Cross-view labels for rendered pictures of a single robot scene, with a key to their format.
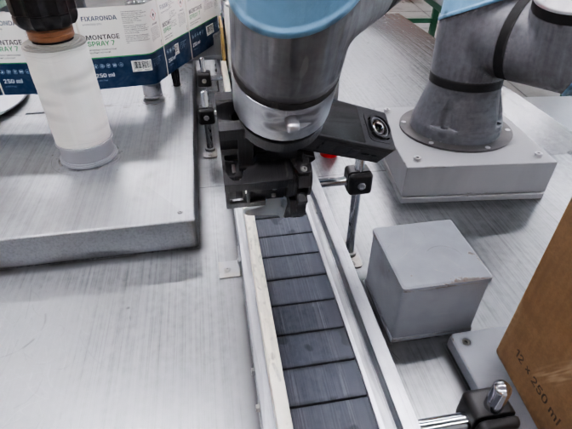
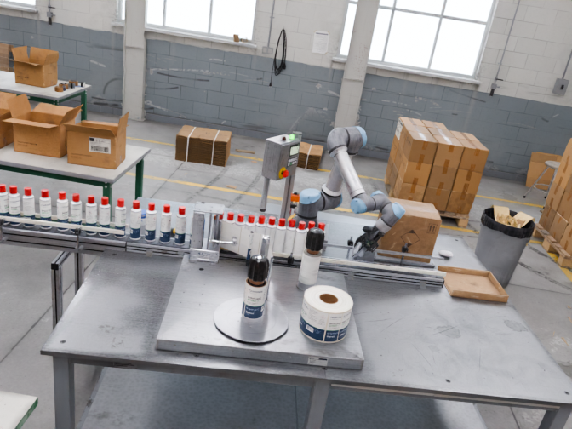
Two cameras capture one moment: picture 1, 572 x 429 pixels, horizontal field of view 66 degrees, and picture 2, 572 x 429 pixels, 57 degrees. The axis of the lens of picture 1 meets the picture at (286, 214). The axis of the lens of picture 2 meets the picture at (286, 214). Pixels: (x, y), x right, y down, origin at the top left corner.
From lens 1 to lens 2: 2.70 m
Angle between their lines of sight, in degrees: 72
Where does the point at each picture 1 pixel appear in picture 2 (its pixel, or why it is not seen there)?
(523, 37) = (328, 202)
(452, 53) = (314, 210)
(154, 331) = (369, 290)
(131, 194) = (330, 280)
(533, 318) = (385, 243)
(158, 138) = (295, 273)
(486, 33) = (321, 203)
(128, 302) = (361, 293)
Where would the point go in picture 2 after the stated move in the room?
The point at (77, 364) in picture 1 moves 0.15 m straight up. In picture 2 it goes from (378, 300) to (385, 272)
